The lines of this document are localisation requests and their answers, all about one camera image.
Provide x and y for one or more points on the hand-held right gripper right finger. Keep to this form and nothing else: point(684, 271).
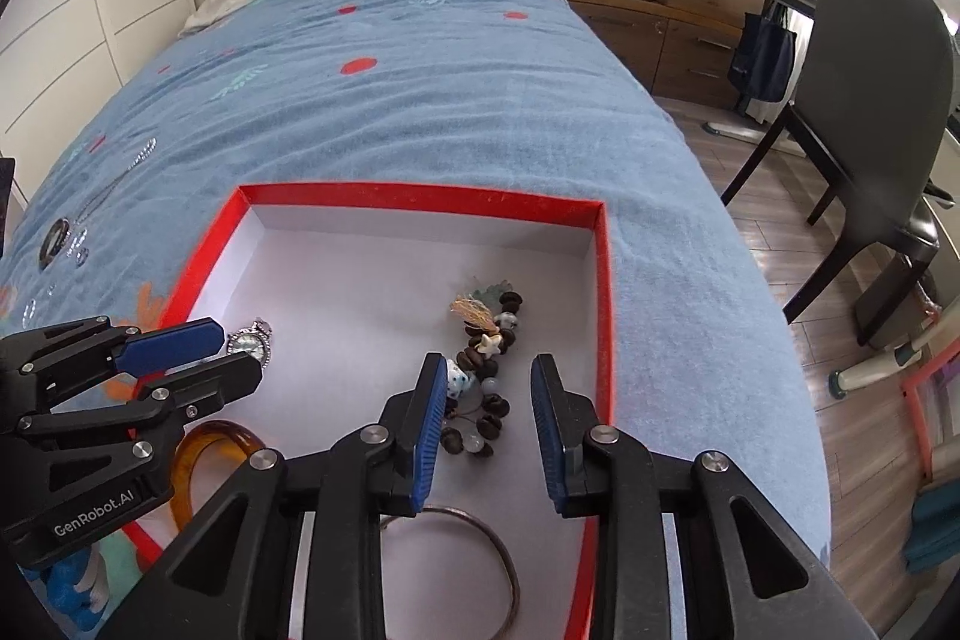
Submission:
point(547, 441)

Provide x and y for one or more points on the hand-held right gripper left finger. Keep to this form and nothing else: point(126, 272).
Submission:
point(424, 434)

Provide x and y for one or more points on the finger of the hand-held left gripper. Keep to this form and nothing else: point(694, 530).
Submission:
point(172, 341)
point(214, 381)

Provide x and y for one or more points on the silver wristwatch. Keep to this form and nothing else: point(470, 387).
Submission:
point(251, 341)

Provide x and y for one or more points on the red cardboard box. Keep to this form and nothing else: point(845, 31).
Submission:
point(375, 280)

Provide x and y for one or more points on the amber bangle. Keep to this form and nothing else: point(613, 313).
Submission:
point(225, 431)

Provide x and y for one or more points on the small silver trinket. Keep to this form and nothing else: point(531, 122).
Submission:
point(79, 250)

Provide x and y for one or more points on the thin metal bangle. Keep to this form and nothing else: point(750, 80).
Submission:
point(514, 584)

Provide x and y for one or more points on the white tube leg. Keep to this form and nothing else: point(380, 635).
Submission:
point(870, 374)

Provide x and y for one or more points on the white wardrobe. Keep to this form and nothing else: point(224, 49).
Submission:
point(75, 10)

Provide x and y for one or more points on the blue printed blanket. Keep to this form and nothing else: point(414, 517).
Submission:
point(450, 85)

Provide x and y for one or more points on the red framed mirror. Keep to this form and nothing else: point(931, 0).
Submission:
point(934, 374)

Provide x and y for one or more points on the low wooden cabinet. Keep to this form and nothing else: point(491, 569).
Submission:
point(645, 40)

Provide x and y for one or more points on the dark blue bag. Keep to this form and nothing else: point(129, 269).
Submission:
point(765, 55)

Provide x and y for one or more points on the grey chair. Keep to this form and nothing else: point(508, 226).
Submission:
point(862, 85)

